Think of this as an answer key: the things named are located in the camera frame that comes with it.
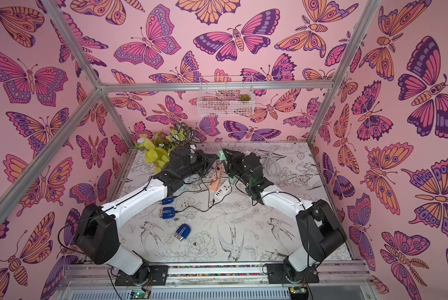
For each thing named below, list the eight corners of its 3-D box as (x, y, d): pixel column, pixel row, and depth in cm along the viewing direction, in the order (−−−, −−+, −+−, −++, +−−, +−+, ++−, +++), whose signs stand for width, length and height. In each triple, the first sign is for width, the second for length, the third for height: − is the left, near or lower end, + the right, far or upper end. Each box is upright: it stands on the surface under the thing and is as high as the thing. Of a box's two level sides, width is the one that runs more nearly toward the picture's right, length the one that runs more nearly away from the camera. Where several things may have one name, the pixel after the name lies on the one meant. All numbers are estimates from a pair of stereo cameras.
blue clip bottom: (174, 236, 86) (172, 233, 83) (184, 223, 89) (183, 221, 87) (182, 242, 84) (181, 240, 81) (193, 229, 88) (191, 227, 85)
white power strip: (213, 198, 97) (213, 195, 95) (226, 182, 103) (226, 180, 101) (221, 202, 95) (220, 200, 93) (233, 187, 101) (233, 184, 99)
